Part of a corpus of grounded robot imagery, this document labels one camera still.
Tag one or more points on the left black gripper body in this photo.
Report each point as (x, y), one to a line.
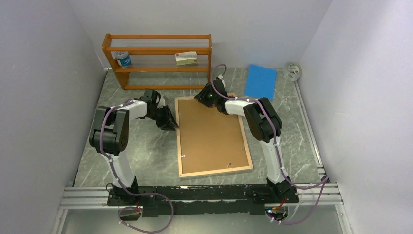
(163, 117)

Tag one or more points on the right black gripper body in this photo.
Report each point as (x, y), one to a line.
(206, 97)

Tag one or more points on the brown cardboard backing board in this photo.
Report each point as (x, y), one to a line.
(209, 135)

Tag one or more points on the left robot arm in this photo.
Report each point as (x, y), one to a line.
(109, 135)

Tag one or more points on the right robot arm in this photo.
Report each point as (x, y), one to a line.
(265, 126)

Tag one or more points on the small white green box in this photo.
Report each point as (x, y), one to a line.
(186, 58)

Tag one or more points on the blue foam mat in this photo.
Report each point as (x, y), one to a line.
(260, 82)

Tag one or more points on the orange wooden shelf rack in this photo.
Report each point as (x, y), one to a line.
(156, 54)

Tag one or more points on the blue white small jar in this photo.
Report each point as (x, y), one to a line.
(123, 58)

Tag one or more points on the clear tape roll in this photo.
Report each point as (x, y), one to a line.
(292, 71)

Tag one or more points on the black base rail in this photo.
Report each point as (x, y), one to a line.
(253, 199)

